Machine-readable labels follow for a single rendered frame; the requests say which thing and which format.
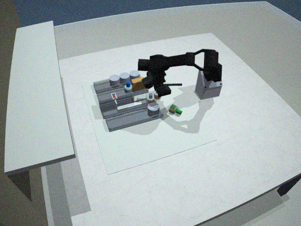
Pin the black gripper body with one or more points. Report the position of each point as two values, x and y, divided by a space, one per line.
162 89

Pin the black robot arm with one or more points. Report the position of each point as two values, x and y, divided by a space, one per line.
159 64

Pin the tan cardboard box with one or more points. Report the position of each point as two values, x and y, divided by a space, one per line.
137 84

